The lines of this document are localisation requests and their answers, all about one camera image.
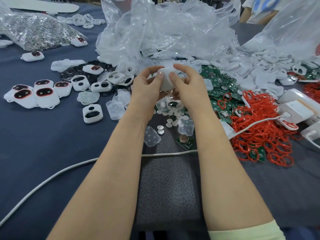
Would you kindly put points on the person's left hand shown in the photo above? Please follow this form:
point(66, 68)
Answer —
point(143, 89)

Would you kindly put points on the person's right hand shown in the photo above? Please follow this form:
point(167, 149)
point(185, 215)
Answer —
point(193, 92)

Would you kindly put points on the person's left thumb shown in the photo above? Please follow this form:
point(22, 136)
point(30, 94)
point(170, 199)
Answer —
point(157, 81)

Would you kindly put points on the person's right thumb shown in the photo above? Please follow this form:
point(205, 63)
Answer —
point(175, 79)

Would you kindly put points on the white plastic fob casing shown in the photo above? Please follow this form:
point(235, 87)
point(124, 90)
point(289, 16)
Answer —
point(167, 81)

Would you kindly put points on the person's left forearm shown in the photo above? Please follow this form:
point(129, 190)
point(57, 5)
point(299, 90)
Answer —
point(110, 177)

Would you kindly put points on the person's right forearm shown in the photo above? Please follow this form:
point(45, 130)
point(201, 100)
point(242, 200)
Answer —
point(222, 167)

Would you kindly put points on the white casing front with holes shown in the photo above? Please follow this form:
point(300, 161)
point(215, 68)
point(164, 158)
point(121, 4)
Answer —
point(115, 77)
point(101, 86)
point(127, 68)
point(92, 113)
point(80, 82)

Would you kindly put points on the clear rubber button pad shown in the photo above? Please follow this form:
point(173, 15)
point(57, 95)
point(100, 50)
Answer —
point(123, 96)
point(186, 125)
point(152, 136)
point(115, 109)
point(87, 97)

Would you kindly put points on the heap of small white buttons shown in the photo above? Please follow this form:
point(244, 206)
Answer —
point(172, 117)

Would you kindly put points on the pile of green circuit boards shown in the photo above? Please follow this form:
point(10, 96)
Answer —
point(220, 87)

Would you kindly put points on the pile of clear plastic bags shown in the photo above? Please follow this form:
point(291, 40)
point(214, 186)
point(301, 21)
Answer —
point(162, 29)

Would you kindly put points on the green circuit board with battery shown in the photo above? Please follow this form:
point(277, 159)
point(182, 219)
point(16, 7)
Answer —
point(185, 142)

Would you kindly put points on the assembled white fob black face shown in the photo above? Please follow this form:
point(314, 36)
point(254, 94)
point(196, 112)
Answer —
point(24, 97)
point(93, 69)
point(46, 96)
point(79, 41)
point(62, 87)
point(33, 55)
point(43, 83)
point(18, 89)

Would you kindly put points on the pile of black rubber pads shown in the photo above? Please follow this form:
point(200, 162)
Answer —
point(68, 75)

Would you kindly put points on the pile of white casing shells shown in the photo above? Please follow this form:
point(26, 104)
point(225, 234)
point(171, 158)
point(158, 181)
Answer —
point(265, 74)

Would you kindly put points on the translucent white casing backs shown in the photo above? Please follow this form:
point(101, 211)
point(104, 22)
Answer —
point(66, 65)

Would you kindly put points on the scattered group of white casings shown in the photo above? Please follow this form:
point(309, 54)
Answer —
point(81, 21)

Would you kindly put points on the pile of red rubber rings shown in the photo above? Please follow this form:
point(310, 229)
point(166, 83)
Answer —
point(262, 139)

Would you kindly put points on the grey patterned mat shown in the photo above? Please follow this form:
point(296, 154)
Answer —
point(167, 187)

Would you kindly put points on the white plug with red stripe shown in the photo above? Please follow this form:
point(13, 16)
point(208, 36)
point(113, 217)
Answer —
point(287, 123)

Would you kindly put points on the white power adapter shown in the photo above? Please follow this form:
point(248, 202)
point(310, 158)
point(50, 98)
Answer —
point(297, 111)

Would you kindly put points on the white power strip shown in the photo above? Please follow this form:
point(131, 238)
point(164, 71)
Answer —
point(301, 97)

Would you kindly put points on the large clear plastic bag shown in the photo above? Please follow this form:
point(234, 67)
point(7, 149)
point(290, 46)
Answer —
point(292, 29)

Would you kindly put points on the dark blue table cloth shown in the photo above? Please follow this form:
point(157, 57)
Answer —
point(37, 137)

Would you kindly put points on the clear bag of metal rings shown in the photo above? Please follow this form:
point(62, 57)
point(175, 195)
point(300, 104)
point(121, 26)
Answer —
point(35, 29)

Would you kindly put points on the long white foam board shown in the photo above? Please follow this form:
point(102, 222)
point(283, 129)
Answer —
point(42, 6)

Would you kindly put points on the small heap of red rings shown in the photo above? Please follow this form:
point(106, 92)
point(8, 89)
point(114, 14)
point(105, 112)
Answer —
point(313, 91)

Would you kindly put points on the pale yellow sleeve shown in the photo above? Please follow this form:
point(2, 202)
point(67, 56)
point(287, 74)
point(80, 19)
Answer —
point(247, 232)

